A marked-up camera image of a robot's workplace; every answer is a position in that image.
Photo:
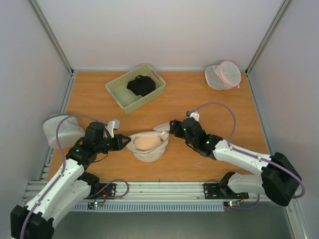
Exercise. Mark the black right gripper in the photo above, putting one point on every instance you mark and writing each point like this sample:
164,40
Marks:
177,128

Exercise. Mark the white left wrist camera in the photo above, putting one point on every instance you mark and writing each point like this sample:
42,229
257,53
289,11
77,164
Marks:
111,126

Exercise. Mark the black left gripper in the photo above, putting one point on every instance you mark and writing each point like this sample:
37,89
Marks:
119,146

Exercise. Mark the white mesh laundry bag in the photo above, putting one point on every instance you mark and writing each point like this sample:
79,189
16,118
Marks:
161,130

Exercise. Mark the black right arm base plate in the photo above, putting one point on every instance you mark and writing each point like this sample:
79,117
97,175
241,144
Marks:
212,191

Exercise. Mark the aluminium front rail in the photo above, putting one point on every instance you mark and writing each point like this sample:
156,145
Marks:
143,191

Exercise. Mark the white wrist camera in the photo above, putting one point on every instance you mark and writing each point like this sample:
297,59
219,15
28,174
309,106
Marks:
193,114
111,126

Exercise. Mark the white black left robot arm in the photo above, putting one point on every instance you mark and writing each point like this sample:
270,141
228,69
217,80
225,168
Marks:
71,184

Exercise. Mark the black bra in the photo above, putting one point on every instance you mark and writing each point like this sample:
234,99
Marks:
141,85

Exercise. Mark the white blue-rim laundry bag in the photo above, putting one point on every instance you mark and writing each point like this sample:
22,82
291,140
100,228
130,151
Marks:
69,131

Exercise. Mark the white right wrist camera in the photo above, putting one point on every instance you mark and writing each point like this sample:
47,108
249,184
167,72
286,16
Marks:
193,114

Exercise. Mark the aluminium frame post right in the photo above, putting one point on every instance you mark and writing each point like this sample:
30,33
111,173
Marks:
269,33

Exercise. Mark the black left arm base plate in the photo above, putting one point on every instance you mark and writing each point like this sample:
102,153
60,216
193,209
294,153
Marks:
109,191

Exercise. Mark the beige bra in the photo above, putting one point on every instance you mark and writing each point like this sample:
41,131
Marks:
145,143

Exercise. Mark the pale green plastic basket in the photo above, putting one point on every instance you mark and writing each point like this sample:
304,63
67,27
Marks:
125,98

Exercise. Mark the white pink-zipper laundry bag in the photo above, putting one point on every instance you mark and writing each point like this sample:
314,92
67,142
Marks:
223,76

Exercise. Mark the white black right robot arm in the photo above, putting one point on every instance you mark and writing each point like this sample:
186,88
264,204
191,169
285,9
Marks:
270,175

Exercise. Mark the aluminium frame post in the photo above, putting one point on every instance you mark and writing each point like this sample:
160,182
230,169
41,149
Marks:
269,33
40,15

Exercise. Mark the aluminium frame post left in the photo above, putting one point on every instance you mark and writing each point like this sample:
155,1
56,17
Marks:
40,15

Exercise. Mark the grey slotted cable duct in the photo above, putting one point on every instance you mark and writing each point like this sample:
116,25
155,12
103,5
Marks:
129,207

